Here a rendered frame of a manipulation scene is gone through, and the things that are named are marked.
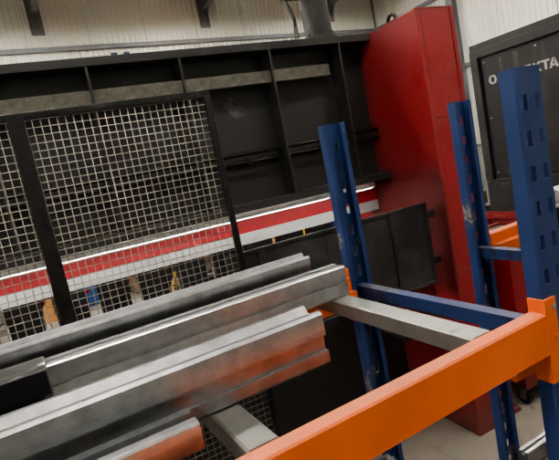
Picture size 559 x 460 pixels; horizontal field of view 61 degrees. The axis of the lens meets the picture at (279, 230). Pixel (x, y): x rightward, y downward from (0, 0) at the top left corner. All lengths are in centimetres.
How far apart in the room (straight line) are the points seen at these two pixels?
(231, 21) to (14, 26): 391
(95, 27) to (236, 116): 723
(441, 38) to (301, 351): 223
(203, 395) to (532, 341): 46
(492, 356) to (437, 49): 213
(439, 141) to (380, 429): 213
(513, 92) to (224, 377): 54
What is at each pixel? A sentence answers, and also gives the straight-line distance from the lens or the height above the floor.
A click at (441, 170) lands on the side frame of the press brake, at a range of 260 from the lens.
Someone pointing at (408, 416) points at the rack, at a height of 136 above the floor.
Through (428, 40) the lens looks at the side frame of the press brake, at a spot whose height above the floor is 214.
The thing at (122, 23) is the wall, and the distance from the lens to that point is 978.
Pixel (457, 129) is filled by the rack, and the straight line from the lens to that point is 129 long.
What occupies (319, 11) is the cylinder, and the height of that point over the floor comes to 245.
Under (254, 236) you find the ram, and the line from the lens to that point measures 264.
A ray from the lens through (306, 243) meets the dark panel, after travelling 224.
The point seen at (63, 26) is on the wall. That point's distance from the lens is 959.
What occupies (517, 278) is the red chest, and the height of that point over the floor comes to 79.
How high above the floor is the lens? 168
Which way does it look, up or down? 8 degrees down
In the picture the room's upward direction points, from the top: 11 degrees counter-clockwise
